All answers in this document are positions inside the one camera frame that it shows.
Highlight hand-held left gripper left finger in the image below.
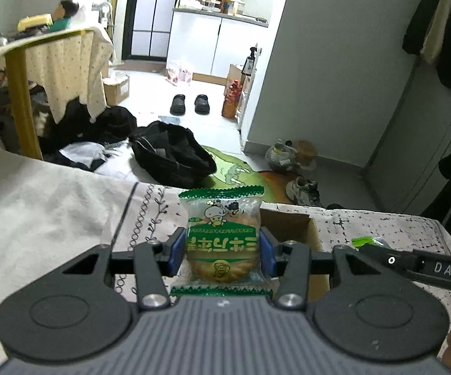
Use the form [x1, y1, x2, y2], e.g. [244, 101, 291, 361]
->
[59, 228, 187, 310]

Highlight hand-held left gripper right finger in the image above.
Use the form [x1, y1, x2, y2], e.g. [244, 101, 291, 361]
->
[260, 227, 386, 310]

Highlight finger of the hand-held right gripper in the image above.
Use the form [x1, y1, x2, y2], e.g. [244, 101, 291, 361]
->
[359, 241, 417, 279]

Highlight light green snack packet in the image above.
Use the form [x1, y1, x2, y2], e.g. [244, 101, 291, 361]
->
[351, 236, 387, 249]

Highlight brown cardboard box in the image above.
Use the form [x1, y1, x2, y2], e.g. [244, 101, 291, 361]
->
[257, 203, 325, 305]

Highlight green cookie packet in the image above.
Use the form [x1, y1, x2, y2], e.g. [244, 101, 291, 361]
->
[170, 185, 272, 297]

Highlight grey printed blanket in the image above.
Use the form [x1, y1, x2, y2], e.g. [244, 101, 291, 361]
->
[104, 182, 451, 321]

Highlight white grey sneakers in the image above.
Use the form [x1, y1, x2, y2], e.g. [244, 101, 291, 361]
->
[285, 175, 322, 208]

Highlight green floor mat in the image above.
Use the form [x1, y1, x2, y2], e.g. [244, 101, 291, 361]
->
[201, 144, 297, 204]

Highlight clear trash bag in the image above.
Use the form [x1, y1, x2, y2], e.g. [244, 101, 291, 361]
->
[265, 139, 301, 173]

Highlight black duffel bag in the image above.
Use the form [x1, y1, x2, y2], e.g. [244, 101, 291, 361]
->
[129, 121, 218, 189]

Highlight brown round pot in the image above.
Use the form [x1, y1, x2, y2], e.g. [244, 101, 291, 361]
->
[296, 140, 318, 167]

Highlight white cloth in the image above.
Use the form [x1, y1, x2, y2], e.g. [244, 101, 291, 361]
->
[57, 142, 108, 173]

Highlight white textured blanket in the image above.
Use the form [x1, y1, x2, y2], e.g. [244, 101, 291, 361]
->
[0, 141, 141, 375]

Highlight black shoe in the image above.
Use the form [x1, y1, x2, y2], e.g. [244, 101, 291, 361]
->
[170, 94, 188, 116]
[194, 94, 211, 115]

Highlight black clothes pile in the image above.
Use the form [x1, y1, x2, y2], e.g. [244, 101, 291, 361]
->
[49, 99, 139, 154]

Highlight orange plastic bottle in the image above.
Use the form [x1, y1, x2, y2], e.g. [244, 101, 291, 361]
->
[221, 79, 242, 119]

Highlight small cardboard box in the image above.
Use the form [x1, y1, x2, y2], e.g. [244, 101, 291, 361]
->
[102, 73, 131, 106]

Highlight pink plastic bag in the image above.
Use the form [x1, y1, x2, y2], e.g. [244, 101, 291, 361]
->
[165, 60, 194, 84]

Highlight black spray bottle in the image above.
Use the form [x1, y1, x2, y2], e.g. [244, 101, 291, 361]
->
[243, 45, 261, 78]

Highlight cream dotted tablecloth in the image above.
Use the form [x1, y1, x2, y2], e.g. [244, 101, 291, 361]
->
[0, 27, 115, 150]

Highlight white kitchen cabinet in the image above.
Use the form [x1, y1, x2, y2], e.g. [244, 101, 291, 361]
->
[166, 7, 270, 87]

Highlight yellow wooden table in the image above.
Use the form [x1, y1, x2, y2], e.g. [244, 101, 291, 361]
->
[0, 27, 95, 162]

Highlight glass panel door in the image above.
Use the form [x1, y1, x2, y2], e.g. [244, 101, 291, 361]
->
[123, 0, 184, 62]

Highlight dark haired doll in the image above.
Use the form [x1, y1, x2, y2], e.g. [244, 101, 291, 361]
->
[50, 0, 81, 33]

